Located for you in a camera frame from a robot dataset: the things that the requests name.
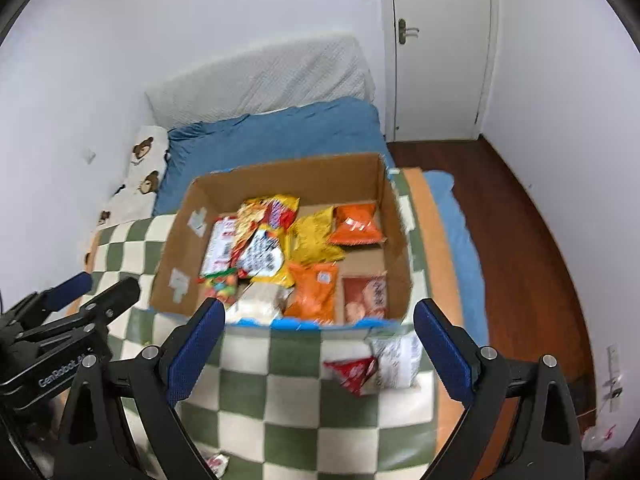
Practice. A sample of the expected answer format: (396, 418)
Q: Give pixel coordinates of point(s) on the pale yellow snack packet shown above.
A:
(365, 297)

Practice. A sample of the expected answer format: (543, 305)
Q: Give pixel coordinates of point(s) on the green white checkered mat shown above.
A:
(295, 410)

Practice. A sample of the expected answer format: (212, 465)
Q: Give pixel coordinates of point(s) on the white wall outlet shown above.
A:
(614, 380)

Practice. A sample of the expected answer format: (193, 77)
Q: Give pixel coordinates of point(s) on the orange snack packet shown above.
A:
(357, 225)
(312, 292)

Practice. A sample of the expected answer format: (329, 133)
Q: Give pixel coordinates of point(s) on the small clear red packet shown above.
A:
(217, 465)

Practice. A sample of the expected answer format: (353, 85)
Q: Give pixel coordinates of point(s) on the white door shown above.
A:
(440, 45)

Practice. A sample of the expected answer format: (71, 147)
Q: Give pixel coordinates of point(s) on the clear white snack packet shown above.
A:
(400, 360)

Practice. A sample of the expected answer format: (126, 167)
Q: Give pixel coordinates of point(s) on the red white sachet strip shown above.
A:
(217, 245)

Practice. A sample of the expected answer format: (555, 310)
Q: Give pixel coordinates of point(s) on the blue bed sheet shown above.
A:
(280, 135)

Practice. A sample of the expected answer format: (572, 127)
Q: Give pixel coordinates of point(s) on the red snack packet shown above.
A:
(352, 372)

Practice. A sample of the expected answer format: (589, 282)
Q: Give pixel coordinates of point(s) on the yellow instant noodle packet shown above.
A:
(265, 245)

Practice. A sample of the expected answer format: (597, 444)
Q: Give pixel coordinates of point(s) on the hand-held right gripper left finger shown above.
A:
(195, 347)

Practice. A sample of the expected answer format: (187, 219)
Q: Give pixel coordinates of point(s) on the cardboard box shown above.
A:
(185, 240)

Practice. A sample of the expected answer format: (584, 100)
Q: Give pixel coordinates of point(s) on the bear print pillow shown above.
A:
(142, 180)

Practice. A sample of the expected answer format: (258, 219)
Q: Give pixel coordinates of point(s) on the white wafer packet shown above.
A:
(260, 302)

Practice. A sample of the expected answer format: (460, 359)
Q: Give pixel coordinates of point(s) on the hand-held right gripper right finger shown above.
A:
(442, 350)

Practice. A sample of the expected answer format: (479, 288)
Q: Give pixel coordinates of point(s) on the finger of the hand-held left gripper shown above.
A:
(65, 292)
(107, 300)

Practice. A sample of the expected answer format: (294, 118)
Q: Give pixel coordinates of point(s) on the green colourful candy packet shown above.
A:
(222, 285)

